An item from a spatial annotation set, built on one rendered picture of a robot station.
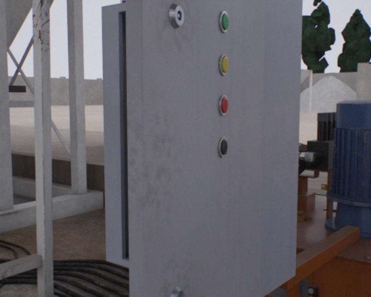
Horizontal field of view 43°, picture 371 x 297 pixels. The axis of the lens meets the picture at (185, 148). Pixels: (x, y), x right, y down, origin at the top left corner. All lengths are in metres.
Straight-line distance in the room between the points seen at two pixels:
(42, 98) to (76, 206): 2.13
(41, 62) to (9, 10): 2.08
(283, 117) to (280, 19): 0.19
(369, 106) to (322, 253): 0.50
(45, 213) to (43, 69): 0.71
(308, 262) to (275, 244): 0.24
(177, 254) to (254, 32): 0.40
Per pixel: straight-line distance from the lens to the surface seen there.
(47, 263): 2.56
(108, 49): 1.11
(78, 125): 4.38
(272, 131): 0.93
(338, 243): 1.39
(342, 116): 1.59
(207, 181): 0.64
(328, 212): 1.75
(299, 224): 1.69
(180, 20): 0.55
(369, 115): 1.55
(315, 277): 1.45
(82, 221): 4.14
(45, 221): 2.48
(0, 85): 3.87
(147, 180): 0.50
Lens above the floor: 1.04
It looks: 6 degrees down
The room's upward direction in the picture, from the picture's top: straight up
